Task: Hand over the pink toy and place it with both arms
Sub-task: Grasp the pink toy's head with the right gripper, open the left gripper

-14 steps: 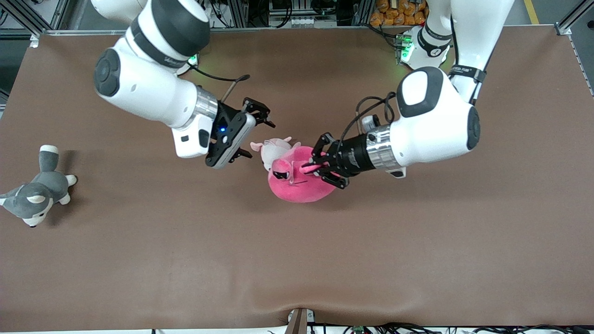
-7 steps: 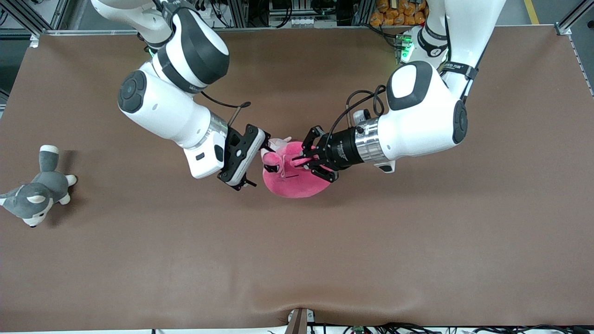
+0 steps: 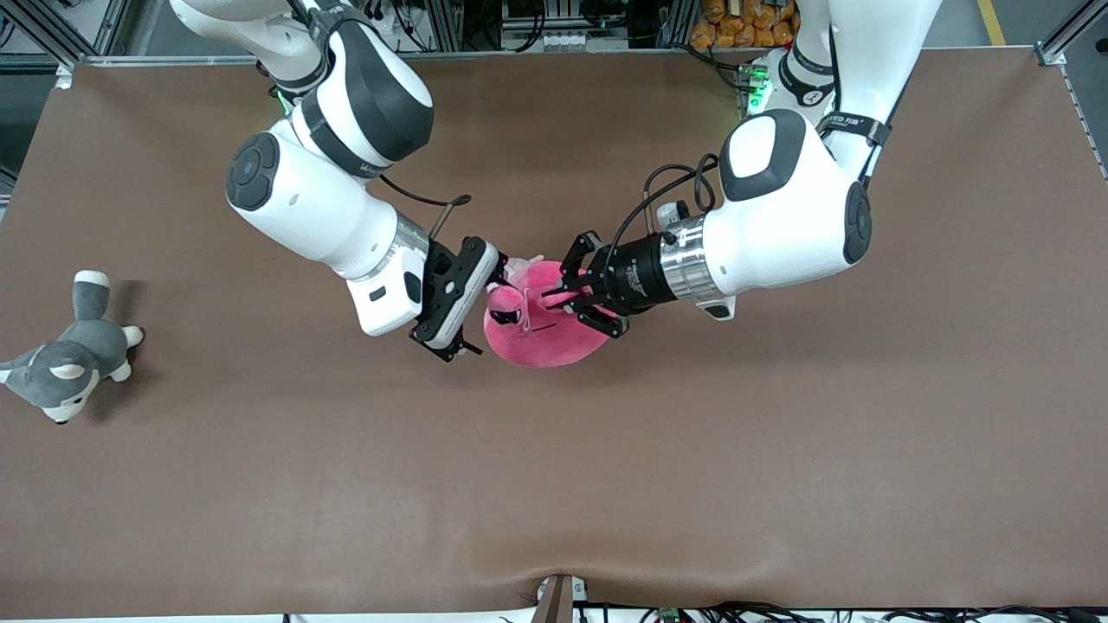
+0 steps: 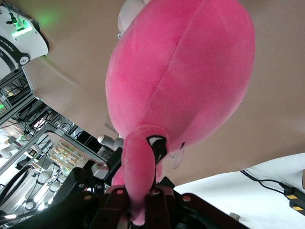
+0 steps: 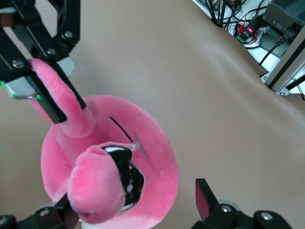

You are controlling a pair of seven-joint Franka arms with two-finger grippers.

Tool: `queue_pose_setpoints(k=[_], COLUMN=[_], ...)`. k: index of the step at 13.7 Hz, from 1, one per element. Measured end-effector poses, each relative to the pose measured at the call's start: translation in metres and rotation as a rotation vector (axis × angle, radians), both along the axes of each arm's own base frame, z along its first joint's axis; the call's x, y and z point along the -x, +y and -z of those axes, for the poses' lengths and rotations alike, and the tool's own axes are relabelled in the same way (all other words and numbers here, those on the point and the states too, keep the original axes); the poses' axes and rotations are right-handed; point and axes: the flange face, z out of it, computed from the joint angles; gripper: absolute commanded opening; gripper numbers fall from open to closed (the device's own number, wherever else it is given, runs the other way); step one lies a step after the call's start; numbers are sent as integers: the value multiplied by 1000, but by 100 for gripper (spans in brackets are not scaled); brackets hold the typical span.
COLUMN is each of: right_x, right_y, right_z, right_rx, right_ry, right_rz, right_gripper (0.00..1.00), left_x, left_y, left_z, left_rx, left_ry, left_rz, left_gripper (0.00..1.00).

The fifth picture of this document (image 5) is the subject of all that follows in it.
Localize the bright pink round plush toy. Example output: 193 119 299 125
28 58 180 229

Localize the black toothed strap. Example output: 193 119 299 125
287 76 305 101

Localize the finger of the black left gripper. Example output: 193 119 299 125
0 24 68 125
13 0 87 111

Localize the thin red wire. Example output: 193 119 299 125
234 7 266 46

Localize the small green circuit board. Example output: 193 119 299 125
234 32 248 45

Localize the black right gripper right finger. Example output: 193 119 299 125
193 177 294 229

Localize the grey metal electronics box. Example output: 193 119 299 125
260 0 305 58

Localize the aluminium profile post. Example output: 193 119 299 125
263 31 305 96

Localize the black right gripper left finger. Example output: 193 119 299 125
0 192 80 229

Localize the black adapter with red light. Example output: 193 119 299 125
240 19 264 39

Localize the black power cable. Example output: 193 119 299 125
258 42 283 67

